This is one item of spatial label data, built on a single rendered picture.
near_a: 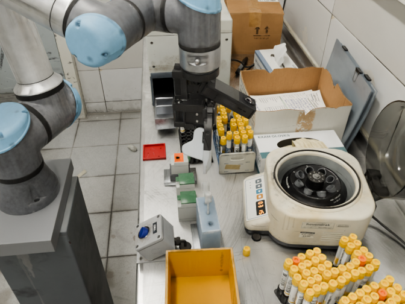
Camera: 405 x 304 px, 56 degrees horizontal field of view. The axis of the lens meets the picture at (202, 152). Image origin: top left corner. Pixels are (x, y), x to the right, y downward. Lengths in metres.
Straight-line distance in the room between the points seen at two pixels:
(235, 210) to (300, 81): 0.56
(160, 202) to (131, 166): 1.46
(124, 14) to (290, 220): 0.53
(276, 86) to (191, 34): 0.71
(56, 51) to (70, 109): 1.74
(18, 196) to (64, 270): 0.26
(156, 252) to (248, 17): 1.10
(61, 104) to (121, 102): 1.96
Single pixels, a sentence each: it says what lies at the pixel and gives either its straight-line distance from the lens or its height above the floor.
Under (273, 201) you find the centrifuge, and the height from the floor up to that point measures 0.99.
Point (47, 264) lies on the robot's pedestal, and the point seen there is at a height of 0.75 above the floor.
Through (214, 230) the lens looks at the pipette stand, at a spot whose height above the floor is 0.97.
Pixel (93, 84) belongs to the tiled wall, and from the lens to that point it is 2.87.
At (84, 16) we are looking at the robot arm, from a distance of 0.60.
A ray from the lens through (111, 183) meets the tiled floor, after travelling 2.38.
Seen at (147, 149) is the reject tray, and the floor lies 0.88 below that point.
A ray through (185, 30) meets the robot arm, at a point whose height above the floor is 1.36.
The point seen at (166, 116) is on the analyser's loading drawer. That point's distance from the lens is 1.24.
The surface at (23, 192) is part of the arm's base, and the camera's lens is 0.98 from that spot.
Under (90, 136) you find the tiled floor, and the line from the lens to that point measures 2.78.
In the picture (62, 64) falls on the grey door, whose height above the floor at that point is 0.44.
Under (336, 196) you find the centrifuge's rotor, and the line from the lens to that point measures 0.93.
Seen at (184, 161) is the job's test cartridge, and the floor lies 0.95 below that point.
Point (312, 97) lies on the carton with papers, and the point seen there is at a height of 0.94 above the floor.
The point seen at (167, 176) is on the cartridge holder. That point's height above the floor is 0.89.
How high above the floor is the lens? 1.62
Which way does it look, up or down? 40 degrees down
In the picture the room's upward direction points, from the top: straight up
